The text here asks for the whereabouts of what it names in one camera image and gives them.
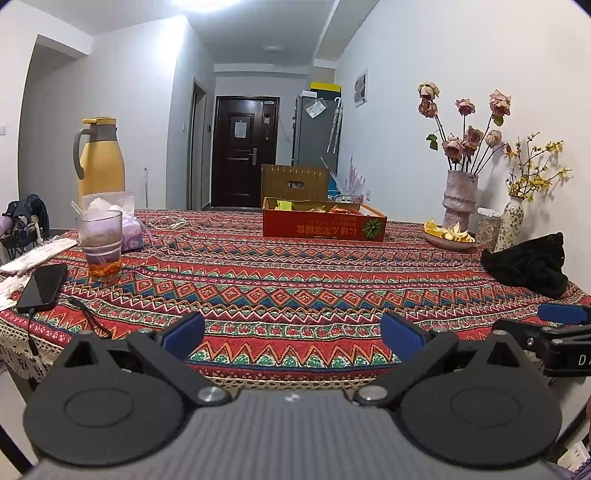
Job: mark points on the glass cup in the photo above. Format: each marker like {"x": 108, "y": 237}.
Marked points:
{"x": 99, "y": 249}

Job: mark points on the cluttered small shelf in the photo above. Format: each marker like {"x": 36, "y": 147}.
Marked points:
{"x": 347, "y": 198}

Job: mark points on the clear storage jar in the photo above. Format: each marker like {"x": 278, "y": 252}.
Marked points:
{"x": 487, "y": 230}

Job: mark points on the long orange snack packet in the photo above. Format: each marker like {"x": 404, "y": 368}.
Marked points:
{"x": 345, "y": 210}

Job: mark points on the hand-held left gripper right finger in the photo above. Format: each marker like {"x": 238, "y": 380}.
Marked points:
{"x": 401, "y": 332}

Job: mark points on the dark brown entrance door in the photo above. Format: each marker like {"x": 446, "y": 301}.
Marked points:
{"x": 240, "y": 157}

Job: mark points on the white power strip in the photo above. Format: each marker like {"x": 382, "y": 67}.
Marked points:
{"x": 573, "y": 457}

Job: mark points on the floral patterned vase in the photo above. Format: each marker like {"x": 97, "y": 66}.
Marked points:
{"x": 510, "y": 226}

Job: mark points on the white folded cloth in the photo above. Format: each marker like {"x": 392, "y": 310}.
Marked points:
{"x": 39, "y": 256}

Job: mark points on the black smartphone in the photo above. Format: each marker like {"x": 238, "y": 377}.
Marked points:
{"x": 44, "y": 286}

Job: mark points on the wall poster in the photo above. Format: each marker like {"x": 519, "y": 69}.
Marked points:
{"x": 361, "y": 87}

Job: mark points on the crumpled white tissue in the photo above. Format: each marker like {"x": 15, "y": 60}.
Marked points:
{"x": 11, "y": 290}

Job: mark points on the clear plastic bag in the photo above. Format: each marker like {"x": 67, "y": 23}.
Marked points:
{"x": 315, "y": 109}

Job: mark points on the black cloth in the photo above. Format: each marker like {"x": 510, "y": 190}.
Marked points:
{"x": 526, "y": 267}

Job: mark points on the purple tissue pack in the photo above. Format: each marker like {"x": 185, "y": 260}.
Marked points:
{"x": 131, "y": 230}

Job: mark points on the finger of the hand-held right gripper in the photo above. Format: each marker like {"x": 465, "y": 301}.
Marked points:
{"x": 521, "y": 334}
{"x": 563, "y": 313}

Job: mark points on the grey refrigerator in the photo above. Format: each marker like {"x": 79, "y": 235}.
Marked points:
{"x": 314, "y": 138}

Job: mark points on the bowl of peels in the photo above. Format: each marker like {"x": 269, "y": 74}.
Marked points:
{"x": 448, "y": 233}

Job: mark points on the white umbrella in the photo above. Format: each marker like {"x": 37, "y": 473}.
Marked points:
{"x": 334, "y": 124}

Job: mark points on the patterned red tablecloth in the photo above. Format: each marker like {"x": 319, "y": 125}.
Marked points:
{"x": 277, "y": 286}

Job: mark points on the blue plastic bag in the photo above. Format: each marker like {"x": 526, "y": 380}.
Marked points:
{"x": 334, "y": 185}

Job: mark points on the dried pink roses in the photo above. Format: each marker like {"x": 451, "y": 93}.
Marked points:
{"x": 466, "y": 138}

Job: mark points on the red cardboard box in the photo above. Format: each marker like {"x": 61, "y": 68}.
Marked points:
{"x": 314, "y": 228}

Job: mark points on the purple wall decoration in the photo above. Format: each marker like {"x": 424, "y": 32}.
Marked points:
{"x": 354, "y": 177}

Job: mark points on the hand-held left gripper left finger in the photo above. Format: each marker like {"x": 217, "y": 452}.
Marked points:
{"x": 184, "y": 330}

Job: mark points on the brown round plate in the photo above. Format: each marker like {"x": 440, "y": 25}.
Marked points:
{"x": 450, "y": 246}

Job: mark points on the yellow flower branches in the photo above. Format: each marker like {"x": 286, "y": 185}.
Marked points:
{"x": 531, "y": 175}

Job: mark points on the yellow box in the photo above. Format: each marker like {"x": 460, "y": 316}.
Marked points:
{"x": 324, "y": 86}

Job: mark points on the clothing draped chair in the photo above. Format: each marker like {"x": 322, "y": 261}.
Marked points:
{"x": 27, "y": 217}

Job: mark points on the grey side door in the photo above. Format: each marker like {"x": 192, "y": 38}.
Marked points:
{"x": 198, "y": 147}

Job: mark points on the lime green snack packet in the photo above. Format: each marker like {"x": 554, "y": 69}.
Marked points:
{"x": 286, "y": 205}

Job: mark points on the yellow thermos jug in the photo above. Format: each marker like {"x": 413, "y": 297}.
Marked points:
{"x": 101, "y": 161}

